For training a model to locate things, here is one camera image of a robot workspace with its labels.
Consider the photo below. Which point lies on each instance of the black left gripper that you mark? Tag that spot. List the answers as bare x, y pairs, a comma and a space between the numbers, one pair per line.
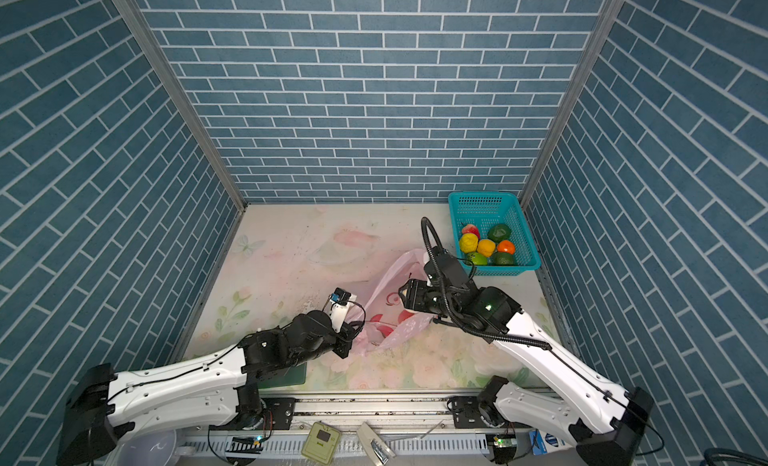
346, 334

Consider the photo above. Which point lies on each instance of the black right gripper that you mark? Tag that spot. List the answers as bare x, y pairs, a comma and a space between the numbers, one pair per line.
414, 295

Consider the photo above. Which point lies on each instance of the green apple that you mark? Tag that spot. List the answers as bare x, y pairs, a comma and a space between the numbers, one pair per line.
477, 259

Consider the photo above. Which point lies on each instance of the yellow lemon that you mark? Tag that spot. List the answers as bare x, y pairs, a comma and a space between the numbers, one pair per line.
468, 243

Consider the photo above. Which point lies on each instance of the yellow orange citrus fruit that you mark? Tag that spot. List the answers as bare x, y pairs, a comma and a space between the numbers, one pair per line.
486, 248

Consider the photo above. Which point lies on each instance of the pink plastic bag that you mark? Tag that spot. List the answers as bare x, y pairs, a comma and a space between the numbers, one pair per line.
388, 323

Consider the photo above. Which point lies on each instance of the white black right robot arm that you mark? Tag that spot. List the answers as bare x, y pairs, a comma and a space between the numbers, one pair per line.
600, 419

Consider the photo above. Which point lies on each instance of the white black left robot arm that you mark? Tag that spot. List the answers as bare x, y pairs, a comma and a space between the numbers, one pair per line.
221, 390

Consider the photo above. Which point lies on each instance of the teal plastic basket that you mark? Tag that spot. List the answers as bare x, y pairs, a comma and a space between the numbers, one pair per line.
485, 210

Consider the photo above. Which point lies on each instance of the green timer device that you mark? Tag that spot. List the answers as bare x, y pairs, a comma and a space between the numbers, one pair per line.
321, 443

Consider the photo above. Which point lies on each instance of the grey remote device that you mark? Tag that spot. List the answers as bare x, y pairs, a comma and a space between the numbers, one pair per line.
374, 446

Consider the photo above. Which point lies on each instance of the white blue box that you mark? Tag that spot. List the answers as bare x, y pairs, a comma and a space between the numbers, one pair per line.
543, 443

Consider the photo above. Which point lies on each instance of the white bowl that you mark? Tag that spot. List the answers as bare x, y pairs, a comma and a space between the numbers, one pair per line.
155, 449

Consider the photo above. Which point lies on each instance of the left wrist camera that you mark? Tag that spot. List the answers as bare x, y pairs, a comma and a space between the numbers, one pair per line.
339, 303

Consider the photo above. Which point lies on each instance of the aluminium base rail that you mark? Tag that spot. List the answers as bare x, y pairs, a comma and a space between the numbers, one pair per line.
410, 424

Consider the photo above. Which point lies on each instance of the aluminium corner post left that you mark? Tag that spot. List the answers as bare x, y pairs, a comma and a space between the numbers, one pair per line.
148, 44

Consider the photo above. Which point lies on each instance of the aluminium corner post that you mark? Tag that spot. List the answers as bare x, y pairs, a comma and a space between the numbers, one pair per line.
596, 41
148, 44

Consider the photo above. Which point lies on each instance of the aluminium corner post right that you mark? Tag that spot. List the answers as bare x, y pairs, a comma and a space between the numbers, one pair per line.
596, 41

